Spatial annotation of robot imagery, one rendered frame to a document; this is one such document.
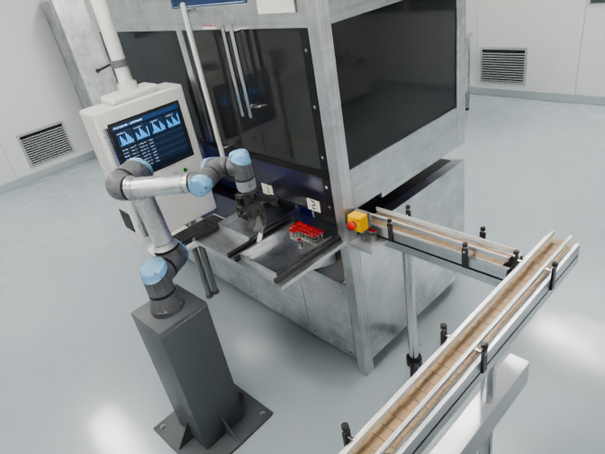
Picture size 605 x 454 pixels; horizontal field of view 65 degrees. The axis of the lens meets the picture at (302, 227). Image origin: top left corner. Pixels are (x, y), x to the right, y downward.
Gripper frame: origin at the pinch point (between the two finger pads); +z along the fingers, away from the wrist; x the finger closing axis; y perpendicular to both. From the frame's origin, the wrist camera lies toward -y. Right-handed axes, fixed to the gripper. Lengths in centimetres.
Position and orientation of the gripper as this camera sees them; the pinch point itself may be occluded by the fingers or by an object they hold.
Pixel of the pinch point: (262, 230)
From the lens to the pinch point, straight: 196.4
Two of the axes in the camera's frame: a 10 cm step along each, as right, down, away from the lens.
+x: 6.8, 2.7, -6.8
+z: 1.6, 8.5, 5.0
